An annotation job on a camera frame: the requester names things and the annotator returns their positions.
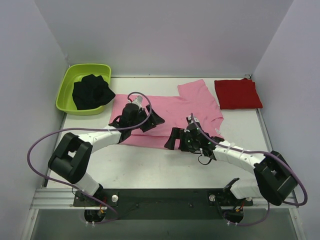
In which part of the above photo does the pink t shirt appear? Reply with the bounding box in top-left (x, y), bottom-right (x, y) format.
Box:
top-left (121, 79), bottom-right (224, 149)

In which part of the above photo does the red t shirt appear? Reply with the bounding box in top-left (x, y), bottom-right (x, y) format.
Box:
top-left (214, 78), bottom-right (263, 110)

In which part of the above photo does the green plastic basin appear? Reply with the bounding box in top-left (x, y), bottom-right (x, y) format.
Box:
top-left (55, 63), bottom-right (112, 116)

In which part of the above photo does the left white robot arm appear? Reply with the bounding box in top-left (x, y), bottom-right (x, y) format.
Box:
top-left (48, 103), bottom-right (165, 206)

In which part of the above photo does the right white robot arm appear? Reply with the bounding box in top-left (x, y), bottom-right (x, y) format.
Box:
top-left (164, 122), bottom-right (297, 206)

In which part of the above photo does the black t shirt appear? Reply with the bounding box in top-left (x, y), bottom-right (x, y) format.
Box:
top-left (72, 74), bottom-right (116, 110)

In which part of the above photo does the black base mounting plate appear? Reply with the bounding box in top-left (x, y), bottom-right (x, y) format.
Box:
top-left (72, 187), bottom-right (253, 221)

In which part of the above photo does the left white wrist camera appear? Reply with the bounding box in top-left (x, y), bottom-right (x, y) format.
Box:
top-left (127, 95), bottom-right (144, 106)

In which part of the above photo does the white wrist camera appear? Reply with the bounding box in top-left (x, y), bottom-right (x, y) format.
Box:
top-left (186, 115), bottom-right (200, 126)
top-left (127, 95), bottom-right (144, 106)

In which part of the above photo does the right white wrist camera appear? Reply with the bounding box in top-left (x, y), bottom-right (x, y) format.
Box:
top-left (186, 115), bottom-right (200, 126)

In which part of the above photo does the aluminium extrusion rail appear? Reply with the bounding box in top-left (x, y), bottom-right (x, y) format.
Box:
top-left (29, 188), bottom-right (297, 210)

